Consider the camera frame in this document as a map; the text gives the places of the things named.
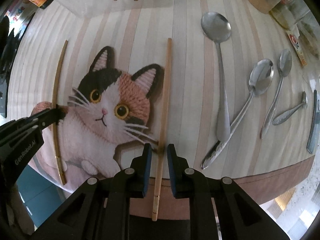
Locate medium steel spoon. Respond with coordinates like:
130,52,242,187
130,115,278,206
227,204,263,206
201,59,274,170

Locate small steel spoon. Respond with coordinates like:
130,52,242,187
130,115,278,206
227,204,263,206
272,91,308,126

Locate striped cat placemat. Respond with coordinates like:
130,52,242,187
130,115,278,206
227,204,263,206
1,0,319,204

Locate slim steel spoon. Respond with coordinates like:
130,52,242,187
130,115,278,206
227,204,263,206
260,49,292,139

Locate yellow yeast packet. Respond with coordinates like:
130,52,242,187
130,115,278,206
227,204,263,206
286,30,308,68

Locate blue cabinet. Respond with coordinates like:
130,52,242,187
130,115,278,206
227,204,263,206
17,166,66,227

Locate colorful seasoning boxes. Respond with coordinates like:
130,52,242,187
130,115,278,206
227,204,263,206
4,0,53,33

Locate blue smartphone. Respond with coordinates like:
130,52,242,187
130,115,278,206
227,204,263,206
306,90,320,154

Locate large steel spoon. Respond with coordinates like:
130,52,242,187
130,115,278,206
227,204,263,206
201,12,231,142

